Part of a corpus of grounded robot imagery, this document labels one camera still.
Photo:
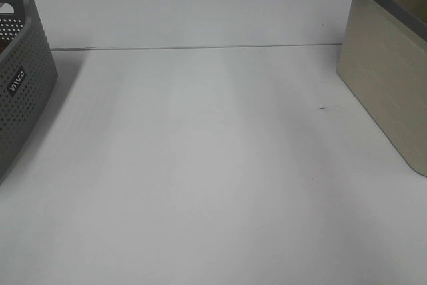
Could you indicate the beige plastic basket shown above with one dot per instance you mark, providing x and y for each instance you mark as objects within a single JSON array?
[{"x": 383, "y": 63}]

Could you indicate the grey perforated basket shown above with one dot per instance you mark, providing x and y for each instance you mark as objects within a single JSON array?
[{"x": 28, "y": 76}]

